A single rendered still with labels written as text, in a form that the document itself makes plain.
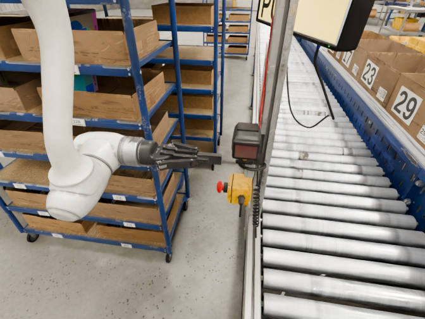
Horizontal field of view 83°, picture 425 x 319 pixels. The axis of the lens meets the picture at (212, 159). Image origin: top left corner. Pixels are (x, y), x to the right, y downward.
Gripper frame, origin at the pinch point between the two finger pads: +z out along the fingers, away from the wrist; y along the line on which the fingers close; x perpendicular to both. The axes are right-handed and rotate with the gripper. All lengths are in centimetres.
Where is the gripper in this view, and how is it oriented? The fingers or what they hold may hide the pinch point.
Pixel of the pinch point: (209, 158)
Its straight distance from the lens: 70.0
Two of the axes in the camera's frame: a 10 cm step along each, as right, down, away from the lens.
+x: 0.0, 8.1, 5.9
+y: 1.5, -5.9, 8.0
